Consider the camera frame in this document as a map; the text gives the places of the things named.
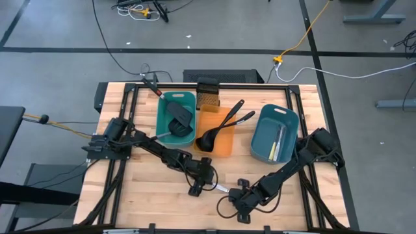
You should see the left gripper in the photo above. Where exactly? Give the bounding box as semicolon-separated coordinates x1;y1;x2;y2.
187;157;218;198

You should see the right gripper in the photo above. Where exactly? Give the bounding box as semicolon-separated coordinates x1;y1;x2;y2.
227;177;261;225

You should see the yellow-handled table knife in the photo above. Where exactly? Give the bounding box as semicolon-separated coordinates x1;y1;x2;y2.
268;125;281;162

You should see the black slotted spatula steel shaft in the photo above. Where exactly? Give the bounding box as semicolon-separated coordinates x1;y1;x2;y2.
148;118;194;142

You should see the black ladle with white label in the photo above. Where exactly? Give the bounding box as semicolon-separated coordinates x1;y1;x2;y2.
196;110;256;153

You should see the plain black ladle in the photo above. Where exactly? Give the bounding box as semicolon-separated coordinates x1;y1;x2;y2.
196;99;245;153

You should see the black spatula red-marked handle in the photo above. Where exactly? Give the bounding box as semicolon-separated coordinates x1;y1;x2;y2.
142;77;194;128

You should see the orange translucent plastic bin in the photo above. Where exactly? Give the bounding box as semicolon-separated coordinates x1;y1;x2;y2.
193;103;237;158

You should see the dark teal plastic bin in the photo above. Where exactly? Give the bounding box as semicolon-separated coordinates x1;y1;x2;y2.
249;103;300;164

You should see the light teal plastic bin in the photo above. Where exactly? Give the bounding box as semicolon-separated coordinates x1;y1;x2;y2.
155;90;197;148

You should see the black computer case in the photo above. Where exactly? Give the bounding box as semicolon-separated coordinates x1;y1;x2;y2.
183;68;265;85

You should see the grey platform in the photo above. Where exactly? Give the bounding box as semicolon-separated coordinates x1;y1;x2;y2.
6;162;89;233

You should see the black bar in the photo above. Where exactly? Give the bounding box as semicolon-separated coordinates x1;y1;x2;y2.
0;181;81;206

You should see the grey desk foot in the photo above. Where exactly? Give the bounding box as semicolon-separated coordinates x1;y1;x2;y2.
343;0;406;24
375;99;416;110

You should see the black aluminium rig frame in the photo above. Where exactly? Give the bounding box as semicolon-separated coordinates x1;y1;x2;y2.
76;81;360;234

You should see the yellow extension cable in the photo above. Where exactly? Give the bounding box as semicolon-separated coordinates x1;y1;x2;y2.
272;0;332;64

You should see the white floor cable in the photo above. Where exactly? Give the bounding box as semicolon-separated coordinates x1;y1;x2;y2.
275;61;416;83

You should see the black floor cable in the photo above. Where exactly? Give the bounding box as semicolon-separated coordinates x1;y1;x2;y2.
92;0;174;83

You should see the orange cable with black knob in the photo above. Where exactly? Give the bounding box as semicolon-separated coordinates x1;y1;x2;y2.
22;113;95;139

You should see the white cable with yellow plug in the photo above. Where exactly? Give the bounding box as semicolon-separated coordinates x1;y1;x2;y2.
116;3;162;22

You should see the black cable bundle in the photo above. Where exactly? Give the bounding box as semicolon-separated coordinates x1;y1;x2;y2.
393;29;416;59

